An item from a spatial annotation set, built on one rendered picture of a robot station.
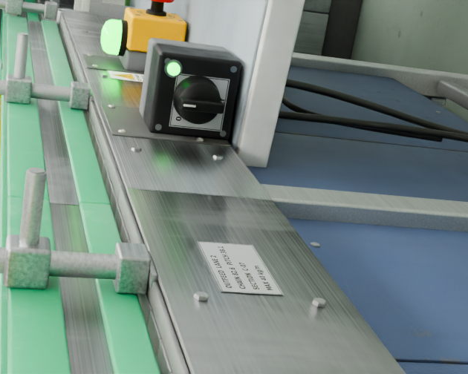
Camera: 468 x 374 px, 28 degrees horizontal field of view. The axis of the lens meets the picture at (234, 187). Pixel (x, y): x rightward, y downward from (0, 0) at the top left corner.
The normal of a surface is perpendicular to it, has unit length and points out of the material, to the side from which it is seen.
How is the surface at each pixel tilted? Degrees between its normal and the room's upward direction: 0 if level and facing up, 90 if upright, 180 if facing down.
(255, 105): 90
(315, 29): 90
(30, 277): 90
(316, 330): 90
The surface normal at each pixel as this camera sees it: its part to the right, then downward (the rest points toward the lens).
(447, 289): 0.16, -0.94
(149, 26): 0.22, 0.33
